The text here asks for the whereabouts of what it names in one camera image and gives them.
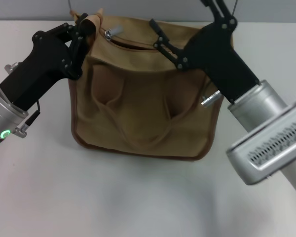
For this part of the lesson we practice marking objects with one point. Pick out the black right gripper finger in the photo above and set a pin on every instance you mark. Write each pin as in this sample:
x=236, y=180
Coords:
x=170, y=53
x=224, y=14

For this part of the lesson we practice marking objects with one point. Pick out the silver metal zipper pull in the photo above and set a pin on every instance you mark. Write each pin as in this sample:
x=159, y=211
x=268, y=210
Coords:
x=109, y=34

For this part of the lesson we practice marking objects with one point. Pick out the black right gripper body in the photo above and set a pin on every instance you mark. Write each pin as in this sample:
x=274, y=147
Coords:
x=217, y=56

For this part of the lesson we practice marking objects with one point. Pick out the khaki canvas food bag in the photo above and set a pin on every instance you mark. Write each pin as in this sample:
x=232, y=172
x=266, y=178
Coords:
x=143, y=111

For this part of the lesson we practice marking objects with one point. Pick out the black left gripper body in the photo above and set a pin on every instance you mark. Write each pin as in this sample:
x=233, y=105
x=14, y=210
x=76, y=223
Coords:
x=34, y=71

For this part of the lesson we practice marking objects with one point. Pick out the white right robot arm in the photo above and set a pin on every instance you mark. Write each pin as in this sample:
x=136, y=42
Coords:
x=256, y=106

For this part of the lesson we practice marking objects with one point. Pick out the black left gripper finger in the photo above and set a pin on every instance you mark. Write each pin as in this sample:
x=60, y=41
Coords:
x=77, y=56
x=64, y=29

